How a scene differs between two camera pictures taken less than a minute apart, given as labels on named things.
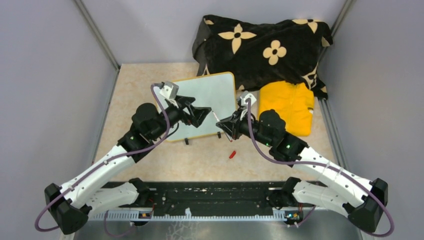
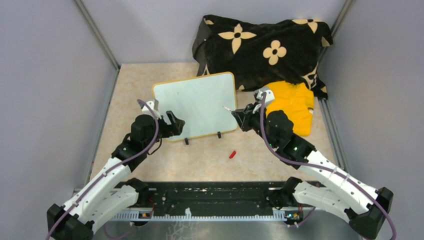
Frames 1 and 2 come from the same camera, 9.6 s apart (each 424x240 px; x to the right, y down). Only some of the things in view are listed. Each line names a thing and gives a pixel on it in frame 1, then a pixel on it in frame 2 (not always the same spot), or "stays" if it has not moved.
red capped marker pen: x=228 y=136 -> x=228 y=108
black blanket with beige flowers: x=259 y=52 stays
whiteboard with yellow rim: x=218 y=93 stays
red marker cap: x=232 y=154 stays
